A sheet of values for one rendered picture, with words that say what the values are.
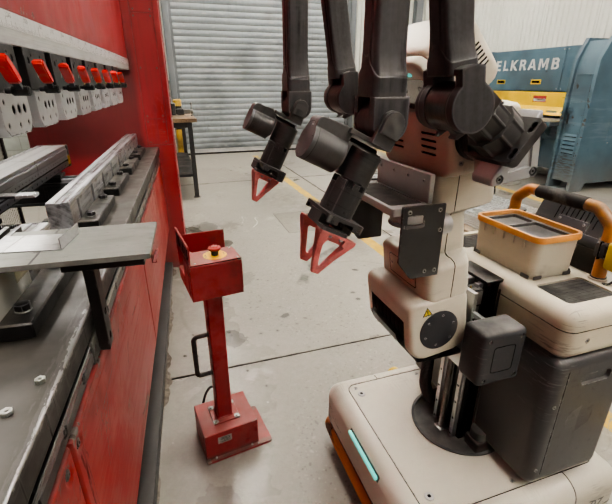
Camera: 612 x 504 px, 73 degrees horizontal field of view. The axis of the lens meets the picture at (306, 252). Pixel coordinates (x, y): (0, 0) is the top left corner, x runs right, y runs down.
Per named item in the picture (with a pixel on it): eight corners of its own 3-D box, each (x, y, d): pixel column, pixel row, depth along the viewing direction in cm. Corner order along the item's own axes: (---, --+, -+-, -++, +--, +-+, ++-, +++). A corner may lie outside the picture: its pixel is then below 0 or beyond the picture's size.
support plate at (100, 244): (150, 258, 71) (149, 253, 70) (-27, 275, 65) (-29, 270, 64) (157, 225, 87) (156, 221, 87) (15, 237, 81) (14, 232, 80)
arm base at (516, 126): (549, 124, 66) (495, 118, 76) (523, 91, 62) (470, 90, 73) (515, 169, 67) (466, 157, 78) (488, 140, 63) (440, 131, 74)
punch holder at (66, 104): (65, 120, 111) (51, 52, 105) (30, 121, 109) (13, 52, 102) (78, 116, 124) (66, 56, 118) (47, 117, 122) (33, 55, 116)
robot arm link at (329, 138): (410, 117, 59) (381, 113, 67) (346, 78, 54) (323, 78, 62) (372, 193, 62) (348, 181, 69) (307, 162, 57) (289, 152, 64)
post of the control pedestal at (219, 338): (232, 415, 154) (221, 286, 133) (218, 419, 152) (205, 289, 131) (228, 405, 158) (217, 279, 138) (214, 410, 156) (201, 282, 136)
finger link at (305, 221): (294, 265, 65) (320, 211, 63) (282, 249, 71) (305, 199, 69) (330, 277, 68) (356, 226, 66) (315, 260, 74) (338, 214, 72)
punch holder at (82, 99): (82, 115, 129) (70, 56, 122) (52, 115, 127) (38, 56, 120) (92, 112, 142) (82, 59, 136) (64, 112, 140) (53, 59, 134)
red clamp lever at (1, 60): (8, 50, 69) (32, 90, 78) (-20, 50, 68) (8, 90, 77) (7, 59, 69) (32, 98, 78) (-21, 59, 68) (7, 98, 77)
